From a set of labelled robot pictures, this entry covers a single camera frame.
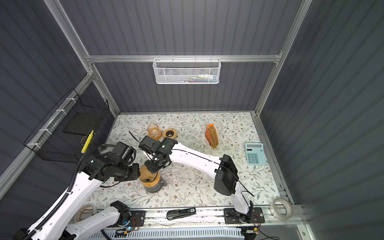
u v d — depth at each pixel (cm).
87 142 72
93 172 45
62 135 71
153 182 75
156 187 79
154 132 109
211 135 96
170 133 107
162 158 53
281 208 77
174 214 70
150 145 58
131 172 62
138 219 72
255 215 72
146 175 77
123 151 53
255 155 94
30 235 36
